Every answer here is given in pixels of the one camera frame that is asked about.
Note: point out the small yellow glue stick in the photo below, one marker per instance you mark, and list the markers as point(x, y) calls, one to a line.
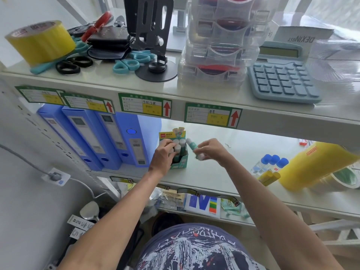
point(268, 177)

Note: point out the silver metal scoop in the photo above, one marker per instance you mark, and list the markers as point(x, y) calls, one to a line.
point(90, 210)

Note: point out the large yellow packet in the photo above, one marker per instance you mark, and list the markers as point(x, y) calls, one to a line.
point(312, 165)

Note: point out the green glue stick display box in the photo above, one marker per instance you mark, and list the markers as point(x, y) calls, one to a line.
point(180, 163)

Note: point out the white metal shelf unit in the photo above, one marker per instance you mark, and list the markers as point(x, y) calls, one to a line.
point(219, 95)

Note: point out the green plastic packet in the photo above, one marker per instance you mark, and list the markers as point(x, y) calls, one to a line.
point(233, 208)

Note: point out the person's left thumb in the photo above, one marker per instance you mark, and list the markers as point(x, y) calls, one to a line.
point(172, 158)

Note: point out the white box with colourful stripes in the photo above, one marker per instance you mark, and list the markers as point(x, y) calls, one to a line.
point(204, 205)

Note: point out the green white tape roll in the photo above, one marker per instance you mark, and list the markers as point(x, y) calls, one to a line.
point(343, 179)

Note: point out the clear plastic bag of items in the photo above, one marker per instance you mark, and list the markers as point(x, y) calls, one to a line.
point(166, 199)

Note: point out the person's right thumb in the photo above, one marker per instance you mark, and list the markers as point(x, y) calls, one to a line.
point(208, 156)

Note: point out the person's right forearm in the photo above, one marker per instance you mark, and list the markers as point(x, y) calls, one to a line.
point(275, 216)

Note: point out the person's right hand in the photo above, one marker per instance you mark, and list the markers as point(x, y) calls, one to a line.
point(218, 153)

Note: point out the black metal phone stand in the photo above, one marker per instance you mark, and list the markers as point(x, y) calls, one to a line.
point(153, 33)

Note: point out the blue file binder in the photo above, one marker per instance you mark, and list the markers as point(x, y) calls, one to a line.
point(114, 132)
point(60, 132)
point(87, 134)
point(135, 137)

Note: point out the clear plastic wrapped pack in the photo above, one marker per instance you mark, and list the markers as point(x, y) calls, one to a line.
point(334, 61)

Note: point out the black pouch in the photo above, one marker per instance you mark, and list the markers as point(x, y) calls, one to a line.
point(108, 43)

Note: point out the green shelf label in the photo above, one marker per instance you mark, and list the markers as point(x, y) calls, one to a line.
point(87, 103)
point(212, 115)
point(39, 95)
point(144, 105)

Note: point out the red capped small item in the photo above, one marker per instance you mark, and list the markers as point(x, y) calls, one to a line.
point(305, 142)

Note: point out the blue capped glue bottle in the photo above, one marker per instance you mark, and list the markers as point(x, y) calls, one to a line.
point(261, 164)
point(274, 160)
point(282, 163)

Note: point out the light blue calculator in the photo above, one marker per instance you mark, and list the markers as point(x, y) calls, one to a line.
point(284, 77)

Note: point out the yellow packing tape roll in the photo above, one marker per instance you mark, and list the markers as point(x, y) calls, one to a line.
point(39, 43)

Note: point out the person's left forearm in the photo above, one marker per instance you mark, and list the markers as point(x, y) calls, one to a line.
point(112, 222)

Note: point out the white wall socket with plug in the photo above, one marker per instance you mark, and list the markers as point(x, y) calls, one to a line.
point(56, 176)

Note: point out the black round bin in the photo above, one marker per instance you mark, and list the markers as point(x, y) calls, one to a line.
point(167, 223)

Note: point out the person's left hand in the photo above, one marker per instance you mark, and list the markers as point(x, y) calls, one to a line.
point(161, 161)

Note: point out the white labelled package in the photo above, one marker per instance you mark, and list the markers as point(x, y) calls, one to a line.
point(80, 224)

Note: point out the person's patterned shirt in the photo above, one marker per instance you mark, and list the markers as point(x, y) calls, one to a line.
point(197, 250)

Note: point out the stack of clear plastic boxes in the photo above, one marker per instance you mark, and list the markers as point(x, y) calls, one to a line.
point(219, 39)

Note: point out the green white glue stick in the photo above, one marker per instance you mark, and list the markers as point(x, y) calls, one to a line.
point(182, 144)
point(177, 153)
point(194, 148)

